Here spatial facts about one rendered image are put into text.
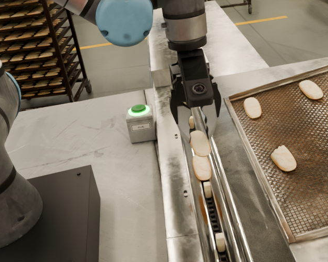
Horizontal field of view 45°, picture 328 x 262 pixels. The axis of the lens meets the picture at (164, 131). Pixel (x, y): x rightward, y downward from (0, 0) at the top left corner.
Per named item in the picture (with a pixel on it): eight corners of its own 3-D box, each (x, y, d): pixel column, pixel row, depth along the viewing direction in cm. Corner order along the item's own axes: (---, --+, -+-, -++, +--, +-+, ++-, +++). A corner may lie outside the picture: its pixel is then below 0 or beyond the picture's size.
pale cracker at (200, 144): (186, 133, 84) (186, 129, 84) (203, 130, 84) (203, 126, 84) (194, 159, 76) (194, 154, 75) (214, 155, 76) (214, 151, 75)
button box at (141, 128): (132, 140, 111) (125, 105, 106) (160, 136, 111) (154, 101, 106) (132, 156, 104) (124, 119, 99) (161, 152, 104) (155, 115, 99)
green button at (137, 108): (131, 110, 104) (130, 105, 104) (146, 108, 104) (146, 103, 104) (131, 117, 101) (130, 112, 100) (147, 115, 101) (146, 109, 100)
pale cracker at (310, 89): (295, 84, 98) (294, 80, 97) (311, 80, 97) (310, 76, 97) (310, 102, 89) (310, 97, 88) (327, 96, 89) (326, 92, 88)
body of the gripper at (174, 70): (206, 84, 81) (202, 27, 76) (216, 101, 74) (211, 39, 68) (171, 90, 81) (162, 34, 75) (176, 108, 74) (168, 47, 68)
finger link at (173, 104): (191, 120, 78) (193, 79, 74) (193, 124, 77) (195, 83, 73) (168, 121, 78) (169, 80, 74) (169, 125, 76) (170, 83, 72)
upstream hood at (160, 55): (147, 5, 231) (144, -9, 227) (177, 1, 231) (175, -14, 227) (154, 92, 123) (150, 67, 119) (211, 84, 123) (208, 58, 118)
